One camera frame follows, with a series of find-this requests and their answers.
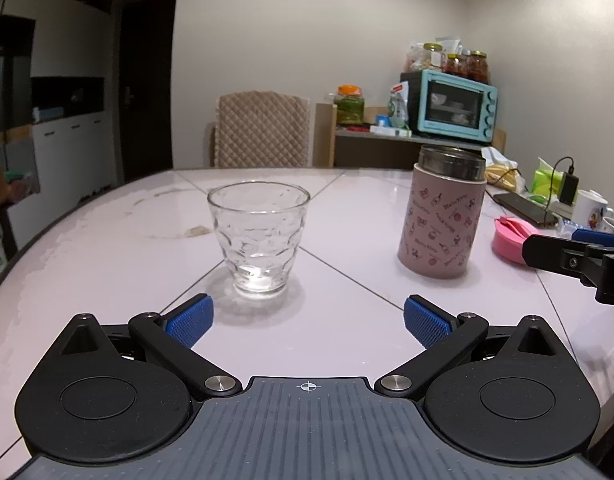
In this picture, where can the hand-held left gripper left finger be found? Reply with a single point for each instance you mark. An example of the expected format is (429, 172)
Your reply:
(189, 321)

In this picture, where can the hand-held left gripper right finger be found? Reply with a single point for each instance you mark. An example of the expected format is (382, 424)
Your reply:
(427, 321)

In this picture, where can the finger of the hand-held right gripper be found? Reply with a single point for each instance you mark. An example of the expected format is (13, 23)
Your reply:
(594, 236)
(552, 252)

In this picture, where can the pink printed thermos bottle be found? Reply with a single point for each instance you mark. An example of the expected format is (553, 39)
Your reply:
(439, 220)

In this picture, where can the clear dimpled glass cup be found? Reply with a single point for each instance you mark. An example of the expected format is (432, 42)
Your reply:
(259, 240)

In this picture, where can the pink bottle cap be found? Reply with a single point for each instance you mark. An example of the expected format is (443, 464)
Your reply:
(507, 240)

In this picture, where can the white printed mug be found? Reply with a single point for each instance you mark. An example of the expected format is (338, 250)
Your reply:
(589, 210)

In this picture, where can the black phone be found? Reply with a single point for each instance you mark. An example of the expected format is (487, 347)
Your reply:
(524, 207)

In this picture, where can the black charger plug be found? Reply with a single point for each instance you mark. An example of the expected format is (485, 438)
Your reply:
(568, 187)

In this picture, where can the green tissue pack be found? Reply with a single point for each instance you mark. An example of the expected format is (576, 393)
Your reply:
(544, 180)

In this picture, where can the yellow snack bag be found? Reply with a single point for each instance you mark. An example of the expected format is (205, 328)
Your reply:
(499, 170)

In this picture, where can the teal toaster oven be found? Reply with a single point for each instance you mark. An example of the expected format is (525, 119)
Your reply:
(449, 107)

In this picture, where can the wooden shelf unit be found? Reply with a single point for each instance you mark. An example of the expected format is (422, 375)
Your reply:
(367, 152)

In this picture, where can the flat white box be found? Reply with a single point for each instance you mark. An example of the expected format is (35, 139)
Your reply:
(389, 131)

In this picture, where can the red preserve jar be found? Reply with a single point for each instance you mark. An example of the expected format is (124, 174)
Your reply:
(453, 65)
(479, 67)

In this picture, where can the flat red item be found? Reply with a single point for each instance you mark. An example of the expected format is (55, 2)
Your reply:
(358, 130)

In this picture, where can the small blue container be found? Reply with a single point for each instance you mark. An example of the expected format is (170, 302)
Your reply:
(384, 121)

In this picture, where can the chair with beige quilted cover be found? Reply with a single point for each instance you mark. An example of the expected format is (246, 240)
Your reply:
(262, 130)

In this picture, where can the white and green snack packet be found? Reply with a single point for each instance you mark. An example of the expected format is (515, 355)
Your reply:
(398, 107)

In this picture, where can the green jar with orange lid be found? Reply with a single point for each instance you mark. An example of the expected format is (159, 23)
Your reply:
(350, 107)

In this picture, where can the pale jar with yellow lid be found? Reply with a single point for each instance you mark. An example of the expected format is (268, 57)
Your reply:
(433, 57)

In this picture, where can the clear snack bag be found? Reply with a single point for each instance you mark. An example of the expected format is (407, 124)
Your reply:
(414, 57)

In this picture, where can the dark door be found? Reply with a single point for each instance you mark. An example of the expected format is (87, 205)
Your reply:
(144, 85)

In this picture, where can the white cabinet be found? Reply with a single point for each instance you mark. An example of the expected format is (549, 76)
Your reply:
(67, 110)

